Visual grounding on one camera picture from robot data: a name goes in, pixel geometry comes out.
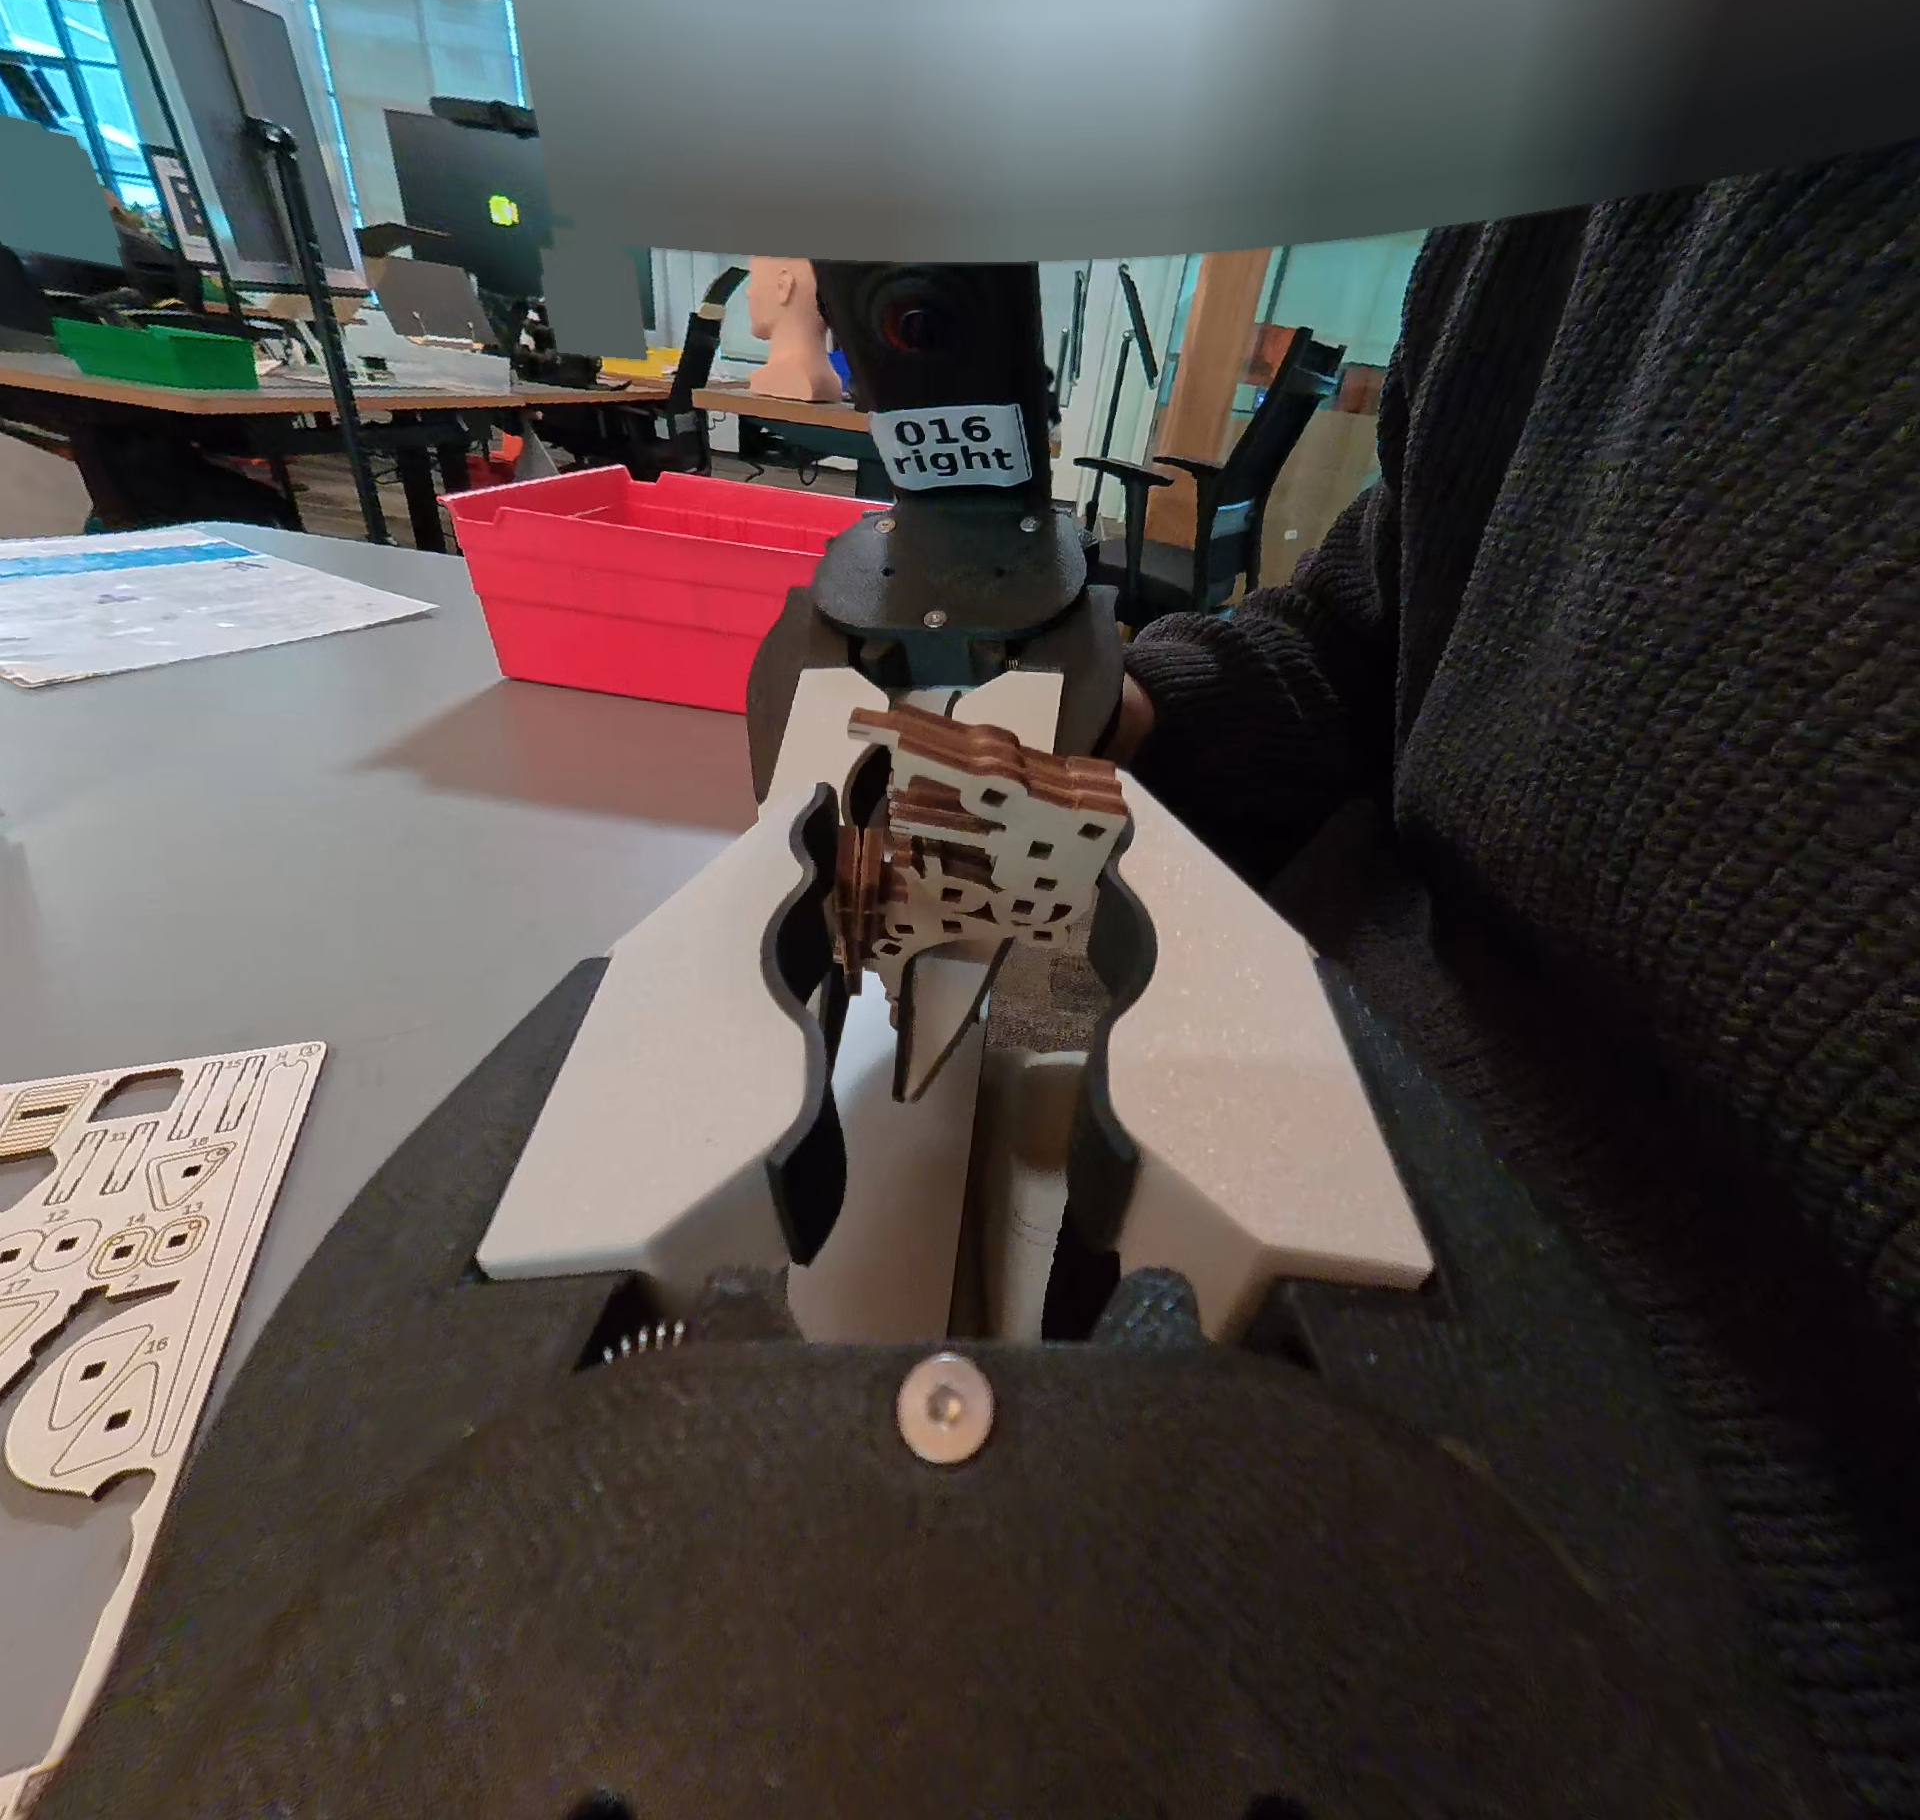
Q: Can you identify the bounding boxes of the printed instruction sheet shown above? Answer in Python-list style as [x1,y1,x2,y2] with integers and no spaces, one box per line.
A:
[0,538,436,690]

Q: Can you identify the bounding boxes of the mannequin head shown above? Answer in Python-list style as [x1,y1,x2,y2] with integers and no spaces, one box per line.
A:
[744,258,846,404]

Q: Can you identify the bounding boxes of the green plastic bin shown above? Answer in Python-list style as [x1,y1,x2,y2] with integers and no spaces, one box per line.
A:
[53,317,260,395]

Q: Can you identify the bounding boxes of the wooden workbench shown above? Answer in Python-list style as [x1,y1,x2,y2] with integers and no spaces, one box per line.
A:
[0,350,676,533]

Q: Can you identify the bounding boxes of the person's right forearm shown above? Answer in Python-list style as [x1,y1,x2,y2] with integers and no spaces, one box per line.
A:
[1125,492,1442,877]

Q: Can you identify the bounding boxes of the black office chair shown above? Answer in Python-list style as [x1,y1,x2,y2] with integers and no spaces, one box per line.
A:
[1071,328,1347,622]

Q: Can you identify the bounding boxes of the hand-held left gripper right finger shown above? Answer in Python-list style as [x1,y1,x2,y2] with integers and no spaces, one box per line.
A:
[1068,785,1438,1344]

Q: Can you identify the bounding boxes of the punched wooden puzzle sheet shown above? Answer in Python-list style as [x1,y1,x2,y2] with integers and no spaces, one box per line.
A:
[0,1043,326,1784]

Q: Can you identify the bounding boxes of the red plastic bin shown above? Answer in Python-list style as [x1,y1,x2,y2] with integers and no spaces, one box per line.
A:
[437,468,890,716]

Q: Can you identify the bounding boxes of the grey desk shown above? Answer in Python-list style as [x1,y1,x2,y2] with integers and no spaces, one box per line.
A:
[0,523,962,1776]

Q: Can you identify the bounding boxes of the wooden pillar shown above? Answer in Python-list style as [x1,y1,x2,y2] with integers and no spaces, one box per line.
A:
[1155,247,1275,501]

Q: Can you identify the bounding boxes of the large display on stand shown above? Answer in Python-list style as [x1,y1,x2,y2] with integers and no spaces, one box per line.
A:
[97,0,369,301]

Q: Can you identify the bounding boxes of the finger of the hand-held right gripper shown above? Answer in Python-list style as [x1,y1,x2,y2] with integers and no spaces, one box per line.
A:
[757,670,905,838]
[951,670,1072,772]

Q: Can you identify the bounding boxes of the wooden puzzle model assembly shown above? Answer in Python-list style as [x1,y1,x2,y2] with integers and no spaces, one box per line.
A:
[831,702,1129,1110]

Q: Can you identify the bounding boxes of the person's black knit sweater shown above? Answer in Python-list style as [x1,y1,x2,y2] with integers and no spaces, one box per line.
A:
[1275,146,1920,1820]

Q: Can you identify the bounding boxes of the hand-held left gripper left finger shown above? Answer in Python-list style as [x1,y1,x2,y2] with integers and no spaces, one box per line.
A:
[478,782,853,1344]

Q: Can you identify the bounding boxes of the black computer monitor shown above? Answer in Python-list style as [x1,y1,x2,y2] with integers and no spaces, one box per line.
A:
[381,108,553,305]

